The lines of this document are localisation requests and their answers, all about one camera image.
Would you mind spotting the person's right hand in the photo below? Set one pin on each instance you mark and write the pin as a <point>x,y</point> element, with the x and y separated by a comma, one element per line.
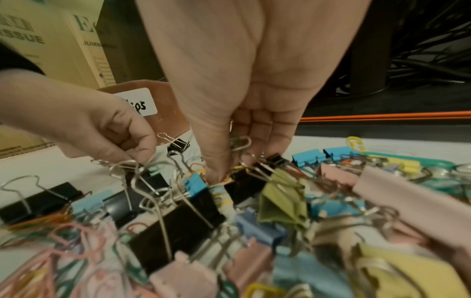
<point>250,58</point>

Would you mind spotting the person's left hand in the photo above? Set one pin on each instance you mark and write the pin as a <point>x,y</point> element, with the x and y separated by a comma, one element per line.
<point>84,122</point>

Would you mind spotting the orange divided sorting box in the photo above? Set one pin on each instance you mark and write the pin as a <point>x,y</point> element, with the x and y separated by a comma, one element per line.
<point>165,110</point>

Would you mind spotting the single gray paper clip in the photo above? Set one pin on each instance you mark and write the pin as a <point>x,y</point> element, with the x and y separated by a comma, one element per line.
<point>243,145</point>

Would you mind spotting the pile of colorful paper clips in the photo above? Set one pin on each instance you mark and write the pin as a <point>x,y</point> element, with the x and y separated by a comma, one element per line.
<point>73,232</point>

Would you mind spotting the pile of mixed coloured clips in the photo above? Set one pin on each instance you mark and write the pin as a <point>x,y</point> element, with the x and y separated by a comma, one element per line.
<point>191,227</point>

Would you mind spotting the printed cardboard tissue box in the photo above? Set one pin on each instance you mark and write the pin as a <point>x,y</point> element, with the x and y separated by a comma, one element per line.
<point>44,52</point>

